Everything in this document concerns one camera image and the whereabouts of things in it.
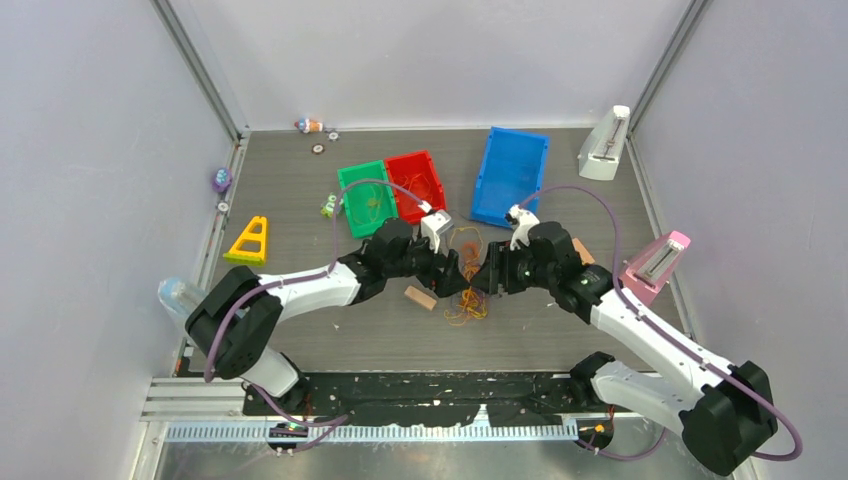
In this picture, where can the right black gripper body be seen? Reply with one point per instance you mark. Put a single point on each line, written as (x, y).
(523, 272)

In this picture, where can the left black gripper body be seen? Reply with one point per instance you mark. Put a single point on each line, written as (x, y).
(420, 262)

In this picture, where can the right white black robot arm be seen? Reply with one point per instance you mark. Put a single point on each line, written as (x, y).
(717, 408)

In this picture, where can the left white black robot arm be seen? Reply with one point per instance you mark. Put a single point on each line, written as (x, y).
(232, 323)

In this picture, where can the small wooden block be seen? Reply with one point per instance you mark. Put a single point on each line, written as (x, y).
(420, 298)

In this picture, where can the green plastic bin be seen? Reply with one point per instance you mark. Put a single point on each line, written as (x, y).
(367, 206)

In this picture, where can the red plastic bin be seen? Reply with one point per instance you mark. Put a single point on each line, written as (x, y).
(416, 173)

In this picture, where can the blue plastic bin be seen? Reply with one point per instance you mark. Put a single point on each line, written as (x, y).
(512, 168)

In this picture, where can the pink metronome box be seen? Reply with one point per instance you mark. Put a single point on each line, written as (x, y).
(646, 273)

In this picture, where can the white metronome box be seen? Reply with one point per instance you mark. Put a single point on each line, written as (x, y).
(599, 156)

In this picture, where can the small figurine toy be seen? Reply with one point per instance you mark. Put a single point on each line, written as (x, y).
(309, 126)

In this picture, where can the purple round toy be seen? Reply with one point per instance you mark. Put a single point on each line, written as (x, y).
(222, 180)

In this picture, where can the clear plastic bottle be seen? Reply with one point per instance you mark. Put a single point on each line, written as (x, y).
(180, 298)

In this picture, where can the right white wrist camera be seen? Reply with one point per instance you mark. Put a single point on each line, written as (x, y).
(521, 221)

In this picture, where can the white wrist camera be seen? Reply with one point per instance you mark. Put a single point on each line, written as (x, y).
(433, 226)
(521, 221)

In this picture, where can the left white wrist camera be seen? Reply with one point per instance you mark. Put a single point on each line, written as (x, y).
(433, 226)

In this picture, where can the yellow triangular toy frame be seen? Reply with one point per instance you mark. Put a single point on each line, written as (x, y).
(250, 247)

